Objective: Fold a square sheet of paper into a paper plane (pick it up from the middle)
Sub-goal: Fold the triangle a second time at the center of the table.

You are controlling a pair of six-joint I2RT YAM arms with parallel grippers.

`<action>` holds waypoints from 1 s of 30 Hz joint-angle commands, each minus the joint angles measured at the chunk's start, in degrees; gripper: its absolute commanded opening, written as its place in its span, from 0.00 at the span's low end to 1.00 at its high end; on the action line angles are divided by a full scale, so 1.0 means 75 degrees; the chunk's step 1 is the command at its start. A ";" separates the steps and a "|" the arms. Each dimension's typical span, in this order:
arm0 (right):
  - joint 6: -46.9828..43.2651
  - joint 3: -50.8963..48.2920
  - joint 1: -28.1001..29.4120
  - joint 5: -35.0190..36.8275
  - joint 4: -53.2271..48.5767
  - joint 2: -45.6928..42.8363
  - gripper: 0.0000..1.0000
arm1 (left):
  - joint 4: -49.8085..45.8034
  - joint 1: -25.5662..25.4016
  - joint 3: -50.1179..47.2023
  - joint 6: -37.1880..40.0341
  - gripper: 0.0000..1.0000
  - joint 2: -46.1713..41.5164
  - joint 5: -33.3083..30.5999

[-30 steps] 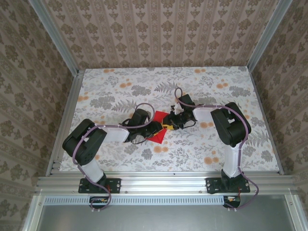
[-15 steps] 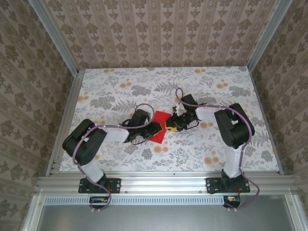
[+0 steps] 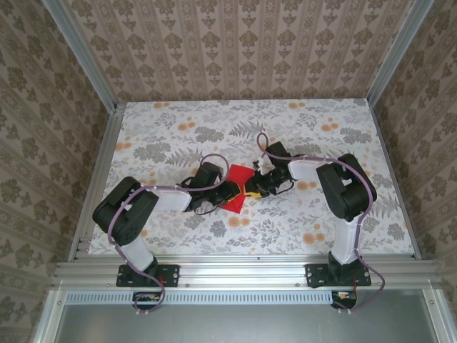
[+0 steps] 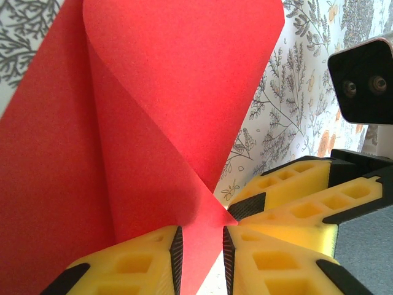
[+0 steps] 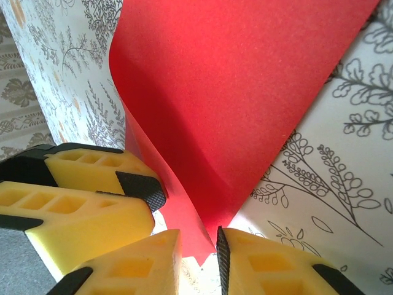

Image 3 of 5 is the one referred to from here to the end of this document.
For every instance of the red square paper sheet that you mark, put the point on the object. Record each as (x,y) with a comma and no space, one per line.
(240,173)

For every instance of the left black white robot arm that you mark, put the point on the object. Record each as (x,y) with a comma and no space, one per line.
(125,214)

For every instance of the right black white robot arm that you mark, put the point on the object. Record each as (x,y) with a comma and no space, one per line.
(346,189)

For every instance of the grey sheet metal panel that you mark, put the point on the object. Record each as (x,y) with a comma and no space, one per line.
(242,325)

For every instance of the floral patterned table cover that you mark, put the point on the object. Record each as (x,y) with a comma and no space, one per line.
(285,232)

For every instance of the left black connector board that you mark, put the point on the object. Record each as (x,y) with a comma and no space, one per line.
(143,305)

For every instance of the black connector board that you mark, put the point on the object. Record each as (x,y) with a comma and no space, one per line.
(143,305)
(348,302)

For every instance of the right black connector board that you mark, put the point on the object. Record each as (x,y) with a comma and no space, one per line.
(348,302)

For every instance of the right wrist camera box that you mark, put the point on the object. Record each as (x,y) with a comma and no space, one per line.
(264,166)

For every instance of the aluminium mounting rail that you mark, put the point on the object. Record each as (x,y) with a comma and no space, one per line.
(242,271)

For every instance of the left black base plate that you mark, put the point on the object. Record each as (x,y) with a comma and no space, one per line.
(171,275)

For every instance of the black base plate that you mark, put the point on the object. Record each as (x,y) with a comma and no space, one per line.
(171,275)
(314,275)

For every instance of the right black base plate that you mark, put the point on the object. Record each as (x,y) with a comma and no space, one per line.
(314,275)

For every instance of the left aluminium side rail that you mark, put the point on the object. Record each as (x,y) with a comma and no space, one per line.
(105,150)

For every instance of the aluminium side rail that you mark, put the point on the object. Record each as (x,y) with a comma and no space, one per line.
(384,143)
(105,150)

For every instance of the right aluminium side rail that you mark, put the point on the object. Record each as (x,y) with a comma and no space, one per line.
(384,143)

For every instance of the left aluminium frame post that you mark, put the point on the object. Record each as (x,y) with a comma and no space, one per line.
(83,53)

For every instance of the aluminium frame post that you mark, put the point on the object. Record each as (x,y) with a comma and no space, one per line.
(83,53)
(398,50)

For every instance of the right aluminium frame post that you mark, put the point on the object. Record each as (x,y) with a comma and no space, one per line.
(398,50)

